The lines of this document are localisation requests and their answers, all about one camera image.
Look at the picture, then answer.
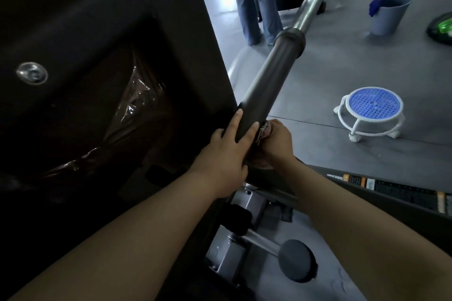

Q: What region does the clear plastic wrap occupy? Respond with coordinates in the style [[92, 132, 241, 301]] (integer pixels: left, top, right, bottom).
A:
[[46, 64, 170, 174]]

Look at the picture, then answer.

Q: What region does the person's right hand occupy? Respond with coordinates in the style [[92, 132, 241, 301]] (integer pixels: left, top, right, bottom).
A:
[[254, 119, 296, 170]]

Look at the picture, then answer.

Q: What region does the pink cleaning rag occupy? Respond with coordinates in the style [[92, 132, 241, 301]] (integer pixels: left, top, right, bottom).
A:
[[249, 121, 274, 170]]

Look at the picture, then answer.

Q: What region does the person's left hand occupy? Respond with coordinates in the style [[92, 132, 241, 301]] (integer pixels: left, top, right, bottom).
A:
[[186, 108, 260, 199]]

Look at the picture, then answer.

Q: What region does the grey metal machine frame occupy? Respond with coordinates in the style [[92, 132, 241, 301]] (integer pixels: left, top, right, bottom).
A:
[[204, 184, 294, 287]]

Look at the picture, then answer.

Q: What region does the black padded machine panel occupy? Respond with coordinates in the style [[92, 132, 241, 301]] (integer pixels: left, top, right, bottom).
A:
[[0, 0, 238, 269]]

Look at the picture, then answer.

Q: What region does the blue cloth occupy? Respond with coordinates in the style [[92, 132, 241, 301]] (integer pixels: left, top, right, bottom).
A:
[[369, 0, 392, 18]]

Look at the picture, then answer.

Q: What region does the white stool with blue seat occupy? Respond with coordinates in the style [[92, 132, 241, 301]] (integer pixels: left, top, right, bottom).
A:
[[333, 87, 406, 142]]

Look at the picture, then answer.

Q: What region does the dark beam with warning labels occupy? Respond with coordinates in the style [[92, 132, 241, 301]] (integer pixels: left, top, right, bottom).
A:
[[295, 160, 452, 241]]

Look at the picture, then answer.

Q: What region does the grey plastic bucket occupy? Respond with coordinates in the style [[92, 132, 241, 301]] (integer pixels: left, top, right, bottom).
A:
[[370, 0, 413, 36]]

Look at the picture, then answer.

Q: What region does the black and green object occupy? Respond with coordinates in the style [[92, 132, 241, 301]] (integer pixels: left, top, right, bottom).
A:
[[426, 12, 452, 46]]

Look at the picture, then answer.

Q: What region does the person's right forearm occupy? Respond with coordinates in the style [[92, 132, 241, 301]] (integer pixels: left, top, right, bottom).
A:
[[274, 158, 452, 301]]

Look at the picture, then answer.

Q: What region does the grey and chrome barbell bar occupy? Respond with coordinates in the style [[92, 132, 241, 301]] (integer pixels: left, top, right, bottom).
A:
[[234, 0, 336, 143]]

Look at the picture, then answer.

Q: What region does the black round foot pad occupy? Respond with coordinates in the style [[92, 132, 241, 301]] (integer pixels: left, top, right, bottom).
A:
[[278, 239, 318, 284]]

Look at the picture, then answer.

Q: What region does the chrome round bolt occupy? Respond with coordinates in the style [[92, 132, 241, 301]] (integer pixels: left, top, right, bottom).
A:
[[16, 62, 48, 85]]

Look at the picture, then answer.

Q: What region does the person's left forearm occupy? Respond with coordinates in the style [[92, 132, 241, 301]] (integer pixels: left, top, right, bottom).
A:
[[7, 170, 228, 301]]

